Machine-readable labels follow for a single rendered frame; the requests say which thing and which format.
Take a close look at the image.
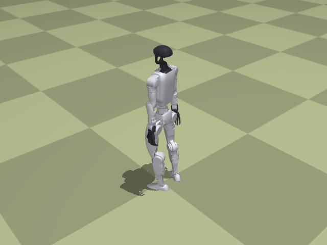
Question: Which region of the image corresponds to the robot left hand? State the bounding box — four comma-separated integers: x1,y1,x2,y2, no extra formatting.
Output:
147,126,158,146

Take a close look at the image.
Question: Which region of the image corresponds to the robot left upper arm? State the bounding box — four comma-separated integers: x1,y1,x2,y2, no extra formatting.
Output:
146,75,159,109

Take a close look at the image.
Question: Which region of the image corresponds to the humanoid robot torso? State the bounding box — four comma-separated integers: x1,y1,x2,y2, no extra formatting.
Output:
151,63,175,127

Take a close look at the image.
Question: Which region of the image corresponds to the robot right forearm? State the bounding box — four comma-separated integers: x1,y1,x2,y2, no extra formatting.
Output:
170,88,177,110

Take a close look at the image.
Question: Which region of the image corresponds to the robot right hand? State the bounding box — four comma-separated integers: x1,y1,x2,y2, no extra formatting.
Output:
171,105,180,125

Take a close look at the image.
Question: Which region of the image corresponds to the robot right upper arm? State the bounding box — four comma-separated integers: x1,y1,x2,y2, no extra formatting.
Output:
170,65,178,91

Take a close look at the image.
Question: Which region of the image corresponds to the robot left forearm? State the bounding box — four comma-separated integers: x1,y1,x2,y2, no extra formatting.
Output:
146,102,156,131

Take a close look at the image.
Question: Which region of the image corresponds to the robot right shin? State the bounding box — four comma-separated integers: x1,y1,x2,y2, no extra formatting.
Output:
168,141,179,175

